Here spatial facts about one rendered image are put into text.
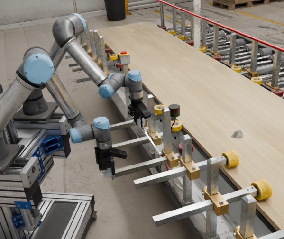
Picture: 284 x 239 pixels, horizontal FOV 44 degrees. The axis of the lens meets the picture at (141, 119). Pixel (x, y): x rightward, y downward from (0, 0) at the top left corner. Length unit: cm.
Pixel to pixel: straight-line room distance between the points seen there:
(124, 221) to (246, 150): 126
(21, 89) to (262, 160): 119
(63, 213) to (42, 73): 141
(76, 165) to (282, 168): 218
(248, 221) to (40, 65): 98
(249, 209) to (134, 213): 169
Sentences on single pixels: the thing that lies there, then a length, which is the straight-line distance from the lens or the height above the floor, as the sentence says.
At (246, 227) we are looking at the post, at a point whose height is 102.
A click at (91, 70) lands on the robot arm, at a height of 134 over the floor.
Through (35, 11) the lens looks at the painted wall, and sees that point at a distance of 966.
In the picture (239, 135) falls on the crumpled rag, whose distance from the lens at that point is 203.
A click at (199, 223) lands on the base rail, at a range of 178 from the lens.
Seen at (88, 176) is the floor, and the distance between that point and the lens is 332.
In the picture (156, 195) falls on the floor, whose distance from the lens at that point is 300.
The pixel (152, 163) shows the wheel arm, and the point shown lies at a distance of 190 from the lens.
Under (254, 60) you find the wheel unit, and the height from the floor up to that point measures 96.
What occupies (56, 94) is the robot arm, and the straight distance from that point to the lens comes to 170.
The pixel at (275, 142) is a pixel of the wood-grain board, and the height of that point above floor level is 90.
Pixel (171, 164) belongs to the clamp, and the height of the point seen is 85.
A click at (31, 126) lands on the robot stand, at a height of 96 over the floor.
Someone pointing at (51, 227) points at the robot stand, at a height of 21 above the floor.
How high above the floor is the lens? 197
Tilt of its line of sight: 28 degrees down
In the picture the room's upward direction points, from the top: 5 degrees counter-clockwise
